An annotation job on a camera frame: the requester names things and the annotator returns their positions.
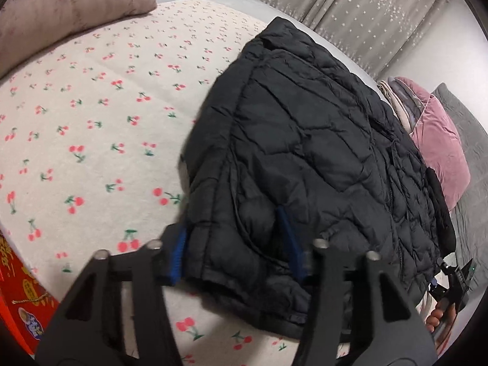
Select cherry print bed sheet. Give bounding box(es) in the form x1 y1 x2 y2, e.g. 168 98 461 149
0 0 352 366

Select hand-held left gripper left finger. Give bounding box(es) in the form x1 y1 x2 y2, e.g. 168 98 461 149
35 224 187 366

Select black quilted puffer jacket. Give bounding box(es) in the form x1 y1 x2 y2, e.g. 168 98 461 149
181 17 457 339

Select person's right hand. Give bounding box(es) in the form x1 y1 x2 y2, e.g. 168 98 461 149
425 298 460 336

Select pink velvet pillow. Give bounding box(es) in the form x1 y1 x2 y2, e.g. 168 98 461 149
394 77 472 212

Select grey blanket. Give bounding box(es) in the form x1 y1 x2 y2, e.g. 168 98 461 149
431 82 488 286

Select mauve pillow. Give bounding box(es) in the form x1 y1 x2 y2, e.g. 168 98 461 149
0 0 158 77

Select grey star print curtain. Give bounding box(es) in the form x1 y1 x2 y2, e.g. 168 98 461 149
240 0 450 79

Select folded beige and grey blankets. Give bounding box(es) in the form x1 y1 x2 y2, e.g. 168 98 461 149
377 77 425 135

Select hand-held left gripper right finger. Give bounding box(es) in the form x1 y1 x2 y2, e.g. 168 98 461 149
275 206 439 366

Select red printed box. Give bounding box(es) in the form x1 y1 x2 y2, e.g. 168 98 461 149
0 229 61 356

